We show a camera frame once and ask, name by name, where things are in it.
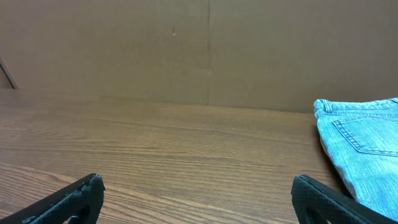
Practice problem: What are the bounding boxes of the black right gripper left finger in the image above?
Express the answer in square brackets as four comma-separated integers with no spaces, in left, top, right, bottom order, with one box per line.
[1,173,105,224]

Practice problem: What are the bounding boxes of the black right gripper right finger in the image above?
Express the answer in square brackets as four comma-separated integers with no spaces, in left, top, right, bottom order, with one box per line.
[291,175,397,224]

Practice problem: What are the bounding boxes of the light blue denim shorts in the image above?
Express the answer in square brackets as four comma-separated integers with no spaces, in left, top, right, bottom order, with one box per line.
[314,98,397,220]

